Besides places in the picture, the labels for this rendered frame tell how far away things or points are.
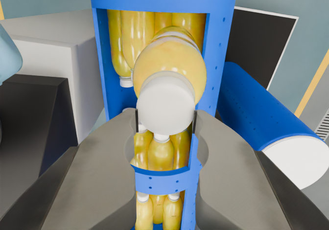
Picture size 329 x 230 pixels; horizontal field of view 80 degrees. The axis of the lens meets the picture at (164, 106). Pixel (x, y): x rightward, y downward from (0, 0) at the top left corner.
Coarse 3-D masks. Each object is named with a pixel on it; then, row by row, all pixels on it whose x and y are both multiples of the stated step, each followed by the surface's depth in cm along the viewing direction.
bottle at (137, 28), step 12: (120, 12) 39; (132, 12) 37; (144, 12) 37; (132, 24) 38; (144, 24) 38; (132, 36) 39; (144, 36) 39; (132, 48) 40; (132, 60) 42; (132, 72) 45
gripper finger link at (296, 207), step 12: (264, 156) 9; (264, 168) 8; (276, 168) 8; (276, 180) 7; (288, 180) 7; (276, 192) 7; (288, 192) 7; (300, 192) 7; (288, 204) 7; (300, 204) 7; (312, 204) 7; (288, 216) 6; (300, 216) 6; (312, 216) 6; (324, 216) 6; (300, 228) 6; (312, 228) 6; (324, 228) 6
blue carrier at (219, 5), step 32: (96, 0) 33; (128, 0) 29; (160, 0) 28; (192, 0) 29; (224, 0) 32; (96, 32) 40; (224, 32) 36; (128, 96) 61; (192, 160) 46; (160, 192) 48; (192, 192) 53; (160, 224) 81; (192, 224) 64
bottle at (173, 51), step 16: (160, 32) 24; (176, 32) 22; (144, 48) 18; (160, 48) 16; (176, 48) 16; (192, 48) 17; (144, 64) 16; (160, 64) 15; (176, 64) 15; (192, 64) 15; (144, 80) 14; (192, 80) 15
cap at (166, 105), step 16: (160, 80) 13; (176, 80) 13; (144, 96) 12; (160, 96) 12; (176, 96) 12; (192, 96) 13; (144, 112) 13; (160, 112) 13; (176, 112) 13; (192, 112) 13; (160, 128) 13; (176, 128) 13
